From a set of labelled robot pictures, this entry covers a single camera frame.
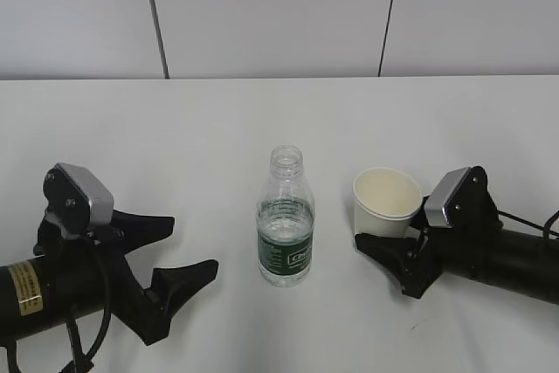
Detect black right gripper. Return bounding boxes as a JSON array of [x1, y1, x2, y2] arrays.
[[355, 205, 502, 299]]

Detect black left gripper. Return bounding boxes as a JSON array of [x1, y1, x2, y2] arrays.
[[32, 211, 218, 345]]

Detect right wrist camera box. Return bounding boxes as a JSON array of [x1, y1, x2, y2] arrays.
[[423, 166, 498, 229]]

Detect clear green-label water bottle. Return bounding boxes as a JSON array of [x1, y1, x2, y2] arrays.
[[256, 145, 315, 287]]

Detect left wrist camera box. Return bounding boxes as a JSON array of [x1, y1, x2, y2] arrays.
[[43, 162, 114, 238]]

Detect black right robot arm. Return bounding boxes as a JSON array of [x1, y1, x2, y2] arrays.
[[355, 213, 558, 304]]

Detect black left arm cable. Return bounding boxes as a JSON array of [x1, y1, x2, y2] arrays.
[[0, 237, 113, 373]]

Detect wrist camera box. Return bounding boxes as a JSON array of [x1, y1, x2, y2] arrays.
[[43, 162, 114, 238], [423, 166, 498, 229]]

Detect white paper cup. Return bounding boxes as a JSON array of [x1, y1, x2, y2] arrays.
[[353, 168, 423, 238]]

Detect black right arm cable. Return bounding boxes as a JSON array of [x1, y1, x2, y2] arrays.
[[495, 209, 559, 241]]

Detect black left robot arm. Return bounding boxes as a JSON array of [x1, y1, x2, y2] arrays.
[[1, 211, 218, 345]]

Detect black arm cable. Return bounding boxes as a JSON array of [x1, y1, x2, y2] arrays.
[[0, 237, 113, 373], [495, 209, 559, 241]]

